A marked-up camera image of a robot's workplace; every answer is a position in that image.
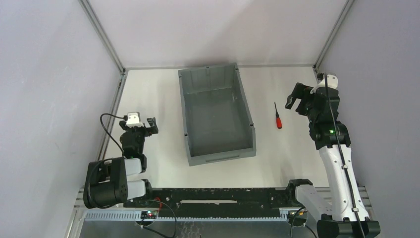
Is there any red handled screwdriver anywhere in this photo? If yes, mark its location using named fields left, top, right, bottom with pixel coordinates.
left=274, top=102, right=282, bottom=129

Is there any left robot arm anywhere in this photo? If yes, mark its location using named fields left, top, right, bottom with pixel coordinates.
left=83, top=116, right=158, bottom=209

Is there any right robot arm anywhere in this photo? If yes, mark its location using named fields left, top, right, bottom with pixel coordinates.
left=285, top=83, right=381, bottom=238

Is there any grey plastic bin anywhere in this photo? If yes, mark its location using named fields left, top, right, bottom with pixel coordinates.
left=178, top=63, right=257, bottom=166

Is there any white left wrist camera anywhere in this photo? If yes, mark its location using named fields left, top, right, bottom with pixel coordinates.
left=126, top=112, right=144, bottom=128

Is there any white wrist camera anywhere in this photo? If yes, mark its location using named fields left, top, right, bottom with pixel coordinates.
left=310, top=73, right=338, bottom=94
left=126, top=112, right=144, bottom=128

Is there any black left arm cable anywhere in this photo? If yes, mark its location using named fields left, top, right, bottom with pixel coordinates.
left=100, top=113, right=128, bottom=155

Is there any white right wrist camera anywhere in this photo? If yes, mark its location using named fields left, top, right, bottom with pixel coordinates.
left=310, top=73, right=338, bottom=94

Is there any grey slotted cable duct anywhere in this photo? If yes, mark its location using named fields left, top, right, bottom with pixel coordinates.
left=85, top=210, right=288, bottom=222

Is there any black mounting rail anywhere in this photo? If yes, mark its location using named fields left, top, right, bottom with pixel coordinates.
left=123, top=187, right=301, bottom=217

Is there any black cable at base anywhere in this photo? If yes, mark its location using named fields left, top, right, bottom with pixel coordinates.
left=135, top=199, right=178, bottom=238

